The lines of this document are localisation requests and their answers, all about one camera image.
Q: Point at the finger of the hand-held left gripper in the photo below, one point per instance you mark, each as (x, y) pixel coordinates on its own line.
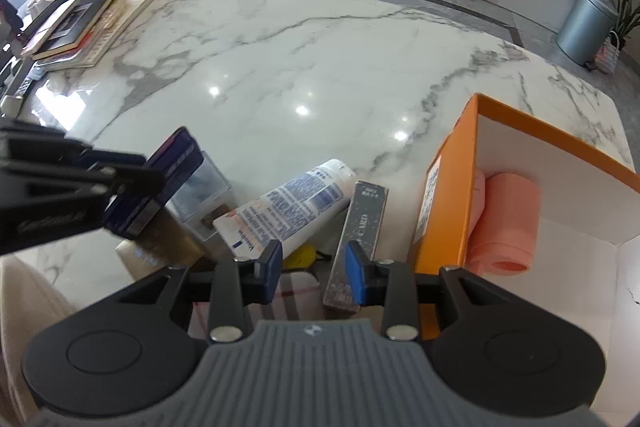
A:
(70, 148)
(100, 182)

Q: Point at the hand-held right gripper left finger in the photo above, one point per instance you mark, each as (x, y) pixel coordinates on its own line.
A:
(272, 268)

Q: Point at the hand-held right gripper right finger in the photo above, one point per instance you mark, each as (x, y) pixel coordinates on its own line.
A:
(356, 274)

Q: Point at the plaid patterned box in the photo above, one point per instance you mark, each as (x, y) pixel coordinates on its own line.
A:
(290, 294)

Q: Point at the dark grey slim box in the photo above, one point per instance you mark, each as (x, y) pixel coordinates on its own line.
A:
(356, 227)

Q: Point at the white tube with blue print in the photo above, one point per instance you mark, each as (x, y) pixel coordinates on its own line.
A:
(290, 207)

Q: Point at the navy blue box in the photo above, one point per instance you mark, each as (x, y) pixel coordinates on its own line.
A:
(165, 167)

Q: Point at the gold cardboard box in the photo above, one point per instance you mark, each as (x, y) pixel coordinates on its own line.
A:
(160, 247)

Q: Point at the clear glass perfume bottle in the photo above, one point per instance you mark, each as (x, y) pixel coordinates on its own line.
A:
(200, 194)

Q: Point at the orange cardboard box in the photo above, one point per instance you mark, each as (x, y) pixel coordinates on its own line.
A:
(565, 187)

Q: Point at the small yellow object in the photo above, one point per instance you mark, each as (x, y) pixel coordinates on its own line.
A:
(299, 257)

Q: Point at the grey electronic device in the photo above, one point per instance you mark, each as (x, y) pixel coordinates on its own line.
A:
(20, 87)

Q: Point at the beige cloth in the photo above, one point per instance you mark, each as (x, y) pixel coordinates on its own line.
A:
(25, 317)

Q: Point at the small pink bottle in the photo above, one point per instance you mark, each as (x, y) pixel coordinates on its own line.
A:
(479, 199)

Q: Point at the large pink bottle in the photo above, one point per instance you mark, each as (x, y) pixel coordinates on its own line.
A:
(507, 222)

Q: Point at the woven basket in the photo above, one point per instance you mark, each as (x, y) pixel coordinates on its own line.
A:
(607, 54)

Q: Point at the grey pedal trash can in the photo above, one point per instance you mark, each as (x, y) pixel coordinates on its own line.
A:
(586, 24)

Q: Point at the green potted plant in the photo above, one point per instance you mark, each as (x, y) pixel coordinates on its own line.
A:
(625, 2)

